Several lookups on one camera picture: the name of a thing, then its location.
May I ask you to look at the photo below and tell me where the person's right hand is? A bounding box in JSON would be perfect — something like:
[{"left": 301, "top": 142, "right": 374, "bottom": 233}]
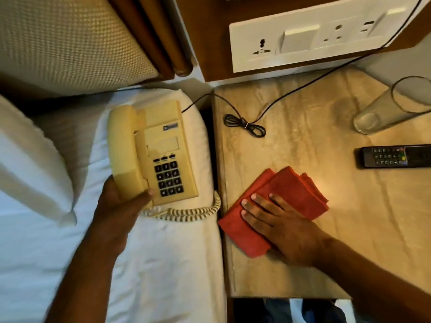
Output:
[{"left": 241, "top": 193, "right": 334, "bottom": 268}]

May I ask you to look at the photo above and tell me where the person's left hand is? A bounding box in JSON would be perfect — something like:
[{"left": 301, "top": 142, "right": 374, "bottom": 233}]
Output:
[{"left": 92, "top": 175, "right": 156, "bottom": 259}]

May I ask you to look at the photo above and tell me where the red cleaning cloth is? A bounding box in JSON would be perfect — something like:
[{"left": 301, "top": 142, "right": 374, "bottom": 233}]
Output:
[{"left": 218, "top": 166, "right": 330, "bottom": 259}]

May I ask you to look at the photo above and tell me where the cream push-button telephone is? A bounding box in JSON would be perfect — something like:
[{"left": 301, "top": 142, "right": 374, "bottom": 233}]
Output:
[{"left": 107, "top": 100, "right": 199, "bottom": 209}]

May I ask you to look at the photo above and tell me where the black remote control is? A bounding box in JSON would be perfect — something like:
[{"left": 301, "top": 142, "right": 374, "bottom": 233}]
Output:
[{"left": 355, "top": 144, "right": 431, "bottom": 169}]

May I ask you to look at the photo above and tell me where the clear drinking glass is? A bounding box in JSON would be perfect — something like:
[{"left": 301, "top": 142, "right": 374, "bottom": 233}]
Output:
[{"left": 352, "top": 75, "right": 431, "bottom": 135}]

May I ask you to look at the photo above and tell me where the person's left forearm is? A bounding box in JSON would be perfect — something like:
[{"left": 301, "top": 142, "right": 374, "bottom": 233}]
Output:
[{"left": 45, "top": 238, "right": 119, "bottom": 323}]

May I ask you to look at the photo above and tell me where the person's right forearm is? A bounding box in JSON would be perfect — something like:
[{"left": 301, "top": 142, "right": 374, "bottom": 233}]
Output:
[{"left": 315, "top": 237, "right": 431, "bottom": 323}]

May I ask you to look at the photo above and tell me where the white pillow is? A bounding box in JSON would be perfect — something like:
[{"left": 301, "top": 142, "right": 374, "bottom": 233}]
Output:
[{"left": 0, "top": 94, "right": 77, "bottom": 227}]

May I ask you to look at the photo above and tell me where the beige padded headboard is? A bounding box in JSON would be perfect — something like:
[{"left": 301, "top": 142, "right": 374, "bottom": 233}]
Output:
[{"left": 0, "top": 0, "right": 159, "bottom": 97}]

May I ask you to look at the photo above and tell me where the thin black cable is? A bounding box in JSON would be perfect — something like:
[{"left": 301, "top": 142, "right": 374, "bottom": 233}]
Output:
[{"left": 181, "top": 0, "right": 426, "bottom": 138}]

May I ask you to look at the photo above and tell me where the dark wooden headboard frame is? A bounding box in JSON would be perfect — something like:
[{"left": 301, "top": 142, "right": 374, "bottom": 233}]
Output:
[{"left": 106, "top": 0, "right": 194, "bottom": 80}]

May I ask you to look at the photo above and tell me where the white switch socket panel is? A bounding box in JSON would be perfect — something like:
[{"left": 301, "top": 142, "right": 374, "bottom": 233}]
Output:
[{"left": 229, "top": 0, "right": 423, "bottom": 74}]

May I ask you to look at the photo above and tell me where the brown wooden wall panel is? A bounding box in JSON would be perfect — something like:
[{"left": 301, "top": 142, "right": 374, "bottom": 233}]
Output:
[{"left": 175, "top": 0, "right": 431, "bottom": 83}]

